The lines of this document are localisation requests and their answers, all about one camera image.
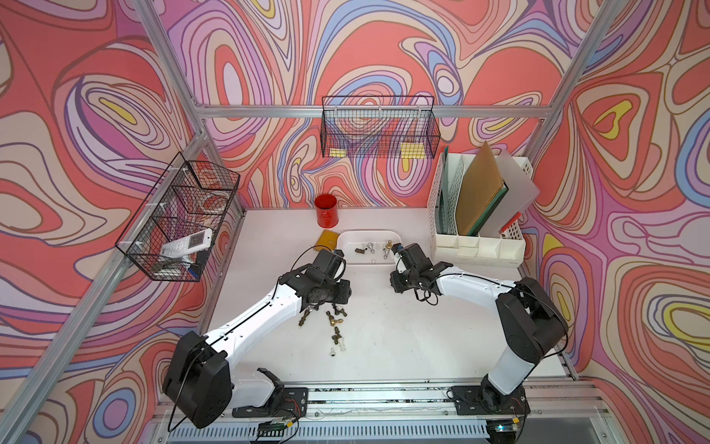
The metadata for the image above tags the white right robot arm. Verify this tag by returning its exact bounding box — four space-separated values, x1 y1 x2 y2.
390 243 569 411

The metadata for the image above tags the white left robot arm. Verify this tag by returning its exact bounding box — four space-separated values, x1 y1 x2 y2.
162 250 351 429

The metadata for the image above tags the white storage box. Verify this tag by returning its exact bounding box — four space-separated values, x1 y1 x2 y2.
337 229 401 266

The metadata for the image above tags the yellow sponge pad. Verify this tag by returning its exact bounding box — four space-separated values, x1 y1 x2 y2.
314 229 339 251

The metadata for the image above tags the green folder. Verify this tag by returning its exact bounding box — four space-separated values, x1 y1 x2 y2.
468 183 508 236

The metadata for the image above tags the red metal cup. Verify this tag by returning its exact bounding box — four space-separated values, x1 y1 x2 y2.
314 194 338 229

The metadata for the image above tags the white file organizer rack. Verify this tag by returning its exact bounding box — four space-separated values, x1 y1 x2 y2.
427 152 528 268

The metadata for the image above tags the brown cardboard folder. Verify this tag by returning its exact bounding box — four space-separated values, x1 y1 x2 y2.
456 142 508 236

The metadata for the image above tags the white remote control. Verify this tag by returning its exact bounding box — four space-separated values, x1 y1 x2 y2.
160 229 213 259

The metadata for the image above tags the grey plastic sheet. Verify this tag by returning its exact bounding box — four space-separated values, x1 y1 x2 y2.
479 152 540 238

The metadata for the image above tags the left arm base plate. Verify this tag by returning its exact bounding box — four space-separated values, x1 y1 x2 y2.
232 387 309 419

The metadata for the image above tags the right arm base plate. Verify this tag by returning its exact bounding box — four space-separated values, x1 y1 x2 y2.
447 385 531 416

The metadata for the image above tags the black wire basket left wall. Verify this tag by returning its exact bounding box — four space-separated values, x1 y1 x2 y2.
115 154 240 282

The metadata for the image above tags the black wire basket wall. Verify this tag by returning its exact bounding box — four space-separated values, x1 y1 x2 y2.
320 94 441 160
115 154 240 282

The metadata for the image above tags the black wire basket back wall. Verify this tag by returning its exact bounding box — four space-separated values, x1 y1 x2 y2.
320 94 441 160

